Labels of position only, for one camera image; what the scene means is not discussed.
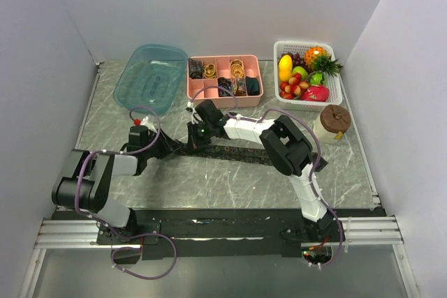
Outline orange pineapple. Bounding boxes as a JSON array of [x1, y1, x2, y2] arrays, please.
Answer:
[[304, 46, 343, 75]]

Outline green leafy vegetable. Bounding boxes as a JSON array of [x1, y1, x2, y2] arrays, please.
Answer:
[[309, 71, 326, 86]]

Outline gold rolled tie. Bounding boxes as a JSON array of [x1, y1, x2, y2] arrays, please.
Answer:
[[203, 64, 217, 79]]

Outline pink compartment organizer box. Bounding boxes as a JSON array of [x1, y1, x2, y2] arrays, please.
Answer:
[[186, 54, 264, 108]]

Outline yellow patterned rolled tie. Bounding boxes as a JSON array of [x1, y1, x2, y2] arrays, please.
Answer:
[[230, 59, 244, 78]]

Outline dark patterned necktie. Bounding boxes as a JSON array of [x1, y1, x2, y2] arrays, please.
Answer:
[[174, 140, 329, 173]]

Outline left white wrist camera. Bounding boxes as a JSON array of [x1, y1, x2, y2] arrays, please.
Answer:
[[133, 115, 157, 132]]

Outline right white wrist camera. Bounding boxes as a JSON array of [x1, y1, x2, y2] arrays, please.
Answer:
[[186, 102, 200, 124]]

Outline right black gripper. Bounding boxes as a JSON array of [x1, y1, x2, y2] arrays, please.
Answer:
[[186, 121, 214, 154]]

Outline red cherry bunch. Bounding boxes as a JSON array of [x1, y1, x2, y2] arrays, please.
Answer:
[[279, 75, 309, 100]]

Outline dark purple grapes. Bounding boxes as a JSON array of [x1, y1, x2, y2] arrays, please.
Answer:
[[278, 52, 307, 68]]

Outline teal transparent plastic bin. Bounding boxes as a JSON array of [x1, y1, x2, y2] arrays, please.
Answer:
[[113, 44, 188, 115]]

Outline brown lidded white jar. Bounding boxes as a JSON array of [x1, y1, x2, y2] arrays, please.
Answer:
[[313, 105, 351, 144]]

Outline purple cable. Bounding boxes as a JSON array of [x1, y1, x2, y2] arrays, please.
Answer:
[[75, 106, 162, 222], [188, 83, 346, 271]]

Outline dark brown rolled tie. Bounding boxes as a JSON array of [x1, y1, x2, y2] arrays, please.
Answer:
[[188, 58, 204, 80]]

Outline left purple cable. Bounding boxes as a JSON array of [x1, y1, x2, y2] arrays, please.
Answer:
[[75, 106, 162, 222]]

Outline aluminium frame rail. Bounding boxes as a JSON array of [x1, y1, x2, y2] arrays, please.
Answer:
[[34, 217, 404, 249]]

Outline dark purple rolled tie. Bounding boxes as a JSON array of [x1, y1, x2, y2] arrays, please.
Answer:
[[217, 77, 233, 97]]

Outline yellow mango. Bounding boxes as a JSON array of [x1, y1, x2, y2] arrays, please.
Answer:
[[278, 54, 293, 82]]

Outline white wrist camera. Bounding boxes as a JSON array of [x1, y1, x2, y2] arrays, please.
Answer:
[[133, 115, 157, 132], [186, 102, 200, 124]]

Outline orange blue rolled tie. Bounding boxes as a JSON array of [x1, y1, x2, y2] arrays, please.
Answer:
[[232, 77, 247, 96]]

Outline black rolled tie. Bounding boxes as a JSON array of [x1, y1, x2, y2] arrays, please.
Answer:
[[245, 77, 261, 96]]

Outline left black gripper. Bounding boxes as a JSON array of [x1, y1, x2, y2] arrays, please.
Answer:
[[143, 127, 182, 159]]

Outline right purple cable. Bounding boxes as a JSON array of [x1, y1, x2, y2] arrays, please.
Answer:
[[188, 83, 346, 271]]

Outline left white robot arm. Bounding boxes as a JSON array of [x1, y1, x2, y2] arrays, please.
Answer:
[[51, 125, 182, 244]]

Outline white plastic fruit basket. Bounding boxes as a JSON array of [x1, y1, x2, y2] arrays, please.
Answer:
[[274, 40, 343, 112]]

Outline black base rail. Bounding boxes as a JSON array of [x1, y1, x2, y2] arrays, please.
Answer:
[[52, 207, 385, 262]]

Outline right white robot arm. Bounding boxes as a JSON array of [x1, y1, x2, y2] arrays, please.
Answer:
[[187, 100, 344, 241]]

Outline green apple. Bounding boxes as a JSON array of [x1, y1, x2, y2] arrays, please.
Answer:
[[292, 66, 309, 80]]

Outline pink dragon fruit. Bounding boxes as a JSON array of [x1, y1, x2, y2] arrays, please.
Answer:
[[300, 84, 330, 103]]

